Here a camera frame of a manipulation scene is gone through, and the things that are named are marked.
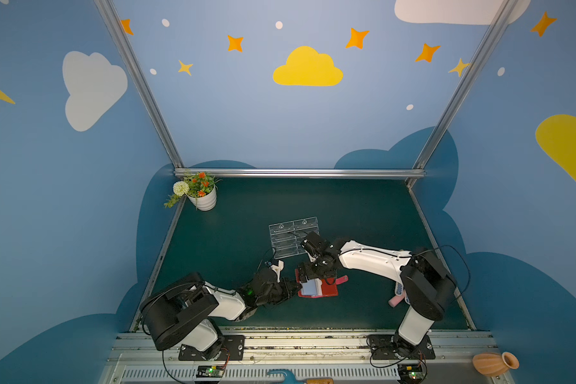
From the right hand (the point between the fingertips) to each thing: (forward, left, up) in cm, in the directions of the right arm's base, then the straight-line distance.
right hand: (311, 273), depth 88 cm
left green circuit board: (-32, +30, -2) cm, 44 cm away
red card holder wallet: (-5, -6, -2) cm, 8 cm away
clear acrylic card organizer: (+14, +10, +2) cm, 18 cm away
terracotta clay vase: (-26, -51, +6) cm, 57 cm away
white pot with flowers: (+29, +48, +12) cm, 58 cm away
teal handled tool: (-31, +6, -2) cm, 32 cm away
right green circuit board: (-28, -30, -4) cm, 42 cm away
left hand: (-7, +2, +2) cm, 8 cm away
